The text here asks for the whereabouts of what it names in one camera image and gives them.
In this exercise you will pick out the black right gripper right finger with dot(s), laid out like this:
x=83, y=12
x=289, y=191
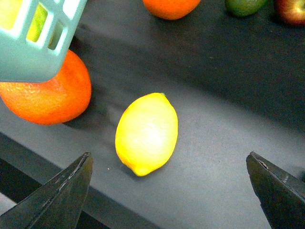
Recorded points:
x=281, y=195

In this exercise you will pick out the red apple middle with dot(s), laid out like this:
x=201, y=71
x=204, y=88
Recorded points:
x=291, y=11

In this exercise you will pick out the large orange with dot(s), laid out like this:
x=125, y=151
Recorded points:
x=170, y=9

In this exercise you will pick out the green lime middle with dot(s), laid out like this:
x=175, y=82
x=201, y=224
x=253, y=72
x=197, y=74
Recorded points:
x=243, y=8

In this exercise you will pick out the light blue shopping basket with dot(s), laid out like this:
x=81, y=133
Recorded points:
x=22, y=60

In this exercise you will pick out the yellow lemon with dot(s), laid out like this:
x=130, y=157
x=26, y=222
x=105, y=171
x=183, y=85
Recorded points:
x=9, y=10
x=146, y=134

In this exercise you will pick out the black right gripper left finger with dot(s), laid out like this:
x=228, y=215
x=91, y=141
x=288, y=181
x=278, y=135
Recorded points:
x=55, y=205

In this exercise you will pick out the yellow orange mango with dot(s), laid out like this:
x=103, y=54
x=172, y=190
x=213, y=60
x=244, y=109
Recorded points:
x=58, y=100

